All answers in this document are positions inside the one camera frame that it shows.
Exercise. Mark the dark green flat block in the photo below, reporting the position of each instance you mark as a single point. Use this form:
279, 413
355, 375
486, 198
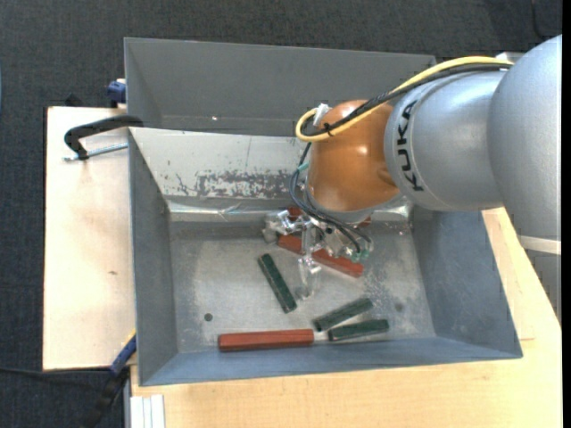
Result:
358, 330
342, 314
277, 283

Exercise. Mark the pale wood board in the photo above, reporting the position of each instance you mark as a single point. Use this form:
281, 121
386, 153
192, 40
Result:
85, 239

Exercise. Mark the grey metal bin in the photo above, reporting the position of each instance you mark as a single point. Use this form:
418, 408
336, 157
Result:
232, 283

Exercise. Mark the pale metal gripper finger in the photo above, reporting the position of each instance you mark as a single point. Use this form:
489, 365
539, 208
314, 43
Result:
302, 279
316, 279

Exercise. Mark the red-brown flat block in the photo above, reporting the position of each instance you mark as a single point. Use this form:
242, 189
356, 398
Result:
341, 263
265, 340

